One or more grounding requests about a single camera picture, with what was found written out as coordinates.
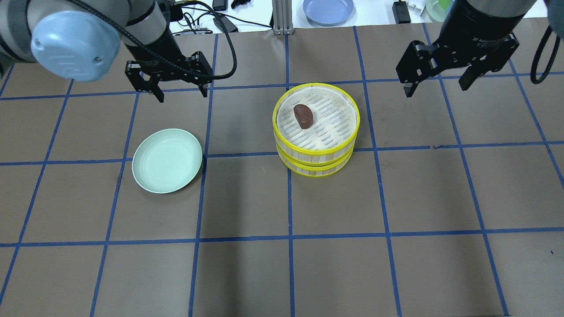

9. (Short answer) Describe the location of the brown bun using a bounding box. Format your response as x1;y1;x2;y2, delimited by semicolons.
293;103;314;129

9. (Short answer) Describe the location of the aluminium frame post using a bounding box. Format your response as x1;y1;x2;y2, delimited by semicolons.
272;0;294;35

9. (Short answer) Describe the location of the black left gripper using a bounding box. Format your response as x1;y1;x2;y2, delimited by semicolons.
125;52;213;103

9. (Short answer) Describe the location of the green bowl with sponges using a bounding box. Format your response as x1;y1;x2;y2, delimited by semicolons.
425;0;454;22

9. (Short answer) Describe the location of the blue plate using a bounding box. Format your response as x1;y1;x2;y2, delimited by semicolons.
302;0;355;26

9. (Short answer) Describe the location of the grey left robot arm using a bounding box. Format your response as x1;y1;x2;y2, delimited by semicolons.
0;0;237;102

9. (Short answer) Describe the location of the pale green plate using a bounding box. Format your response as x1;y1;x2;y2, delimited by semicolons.
131;129;203;194

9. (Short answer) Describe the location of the black power adapter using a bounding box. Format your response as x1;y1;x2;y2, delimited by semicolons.
392;0;411;24

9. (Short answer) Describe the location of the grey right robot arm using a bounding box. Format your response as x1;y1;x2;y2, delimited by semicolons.
396;0;534;98

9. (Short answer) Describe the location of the yellow bamboo steamer basket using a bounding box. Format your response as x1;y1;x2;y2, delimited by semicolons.
276;146;354;178
272;83;360;164

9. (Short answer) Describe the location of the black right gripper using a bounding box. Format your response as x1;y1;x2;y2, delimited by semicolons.
395;33;520;98

